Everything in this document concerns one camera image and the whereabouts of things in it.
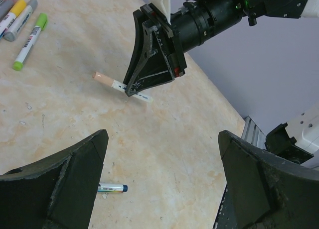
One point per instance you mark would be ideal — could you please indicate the yellow capped pen middle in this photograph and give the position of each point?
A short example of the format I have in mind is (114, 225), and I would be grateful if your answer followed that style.
(14, 12)

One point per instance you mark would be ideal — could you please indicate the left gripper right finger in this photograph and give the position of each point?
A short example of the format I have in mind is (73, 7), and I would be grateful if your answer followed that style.
(267, 191)

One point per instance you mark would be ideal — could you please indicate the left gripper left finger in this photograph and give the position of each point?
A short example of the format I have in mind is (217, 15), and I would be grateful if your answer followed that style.
(56, 192)

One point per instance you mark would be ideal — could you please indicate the aluminium frame rail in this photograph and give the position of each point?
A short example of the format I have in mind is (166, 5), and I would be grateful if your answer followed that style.
(252, 134)

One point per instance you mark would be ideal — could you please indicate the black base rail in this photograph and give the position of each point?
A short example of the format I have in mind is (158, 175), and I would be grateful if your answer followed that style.
(225, 218)

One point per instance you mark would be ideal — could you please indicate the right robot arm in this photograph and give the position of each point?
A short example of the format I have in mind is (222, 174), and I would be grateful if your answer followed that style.
(253, 9)

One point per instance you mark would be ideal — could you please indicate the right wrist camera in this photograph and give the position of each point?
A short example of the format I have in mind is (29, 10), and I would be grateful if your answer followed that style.
(162, 1)

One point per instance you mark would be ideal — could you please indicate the light green capped pen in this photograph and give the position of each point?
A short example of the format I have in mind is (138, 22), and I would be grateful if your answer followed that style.
(40, 25)

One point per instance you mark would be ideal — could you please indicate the peach capped pen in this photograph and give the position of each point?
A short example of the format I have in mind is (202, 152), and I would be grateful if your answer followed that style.
(119, 86)

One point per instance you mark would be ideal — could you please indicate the blue capped pen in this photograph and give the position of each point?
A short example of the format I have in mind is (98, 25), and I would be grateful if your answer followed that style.
(112, 188)

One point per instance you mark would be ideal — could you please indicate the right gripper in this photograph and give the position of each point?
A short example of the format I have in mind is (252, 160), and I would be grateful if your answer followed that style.
(159, 49)

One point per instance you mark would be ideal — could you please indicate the grey capped pen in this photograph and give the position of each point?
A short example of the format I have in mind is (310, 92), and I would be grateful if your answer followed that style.
(16, 27)

